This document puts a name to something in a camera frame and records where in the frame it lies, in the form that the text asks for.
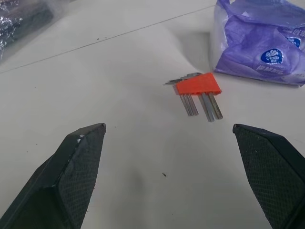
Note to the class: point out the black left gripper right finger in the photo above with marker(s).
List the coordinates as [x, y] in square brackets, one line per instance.
[269, 171]

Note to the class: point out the purple Vinda tissue pack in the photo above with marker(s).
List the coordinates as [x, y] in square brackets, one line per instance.
[262, 43]

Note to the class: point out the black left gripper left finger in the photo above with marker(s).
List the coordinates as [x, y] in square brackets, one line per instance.
[71, 171]

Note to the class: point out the clear bag with dark contents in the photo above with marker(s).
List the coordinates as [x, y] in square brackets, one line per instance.
[17, 22]

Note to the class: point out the hex keys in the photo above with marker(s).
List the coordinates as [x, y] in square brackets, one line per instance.
[197, 84]

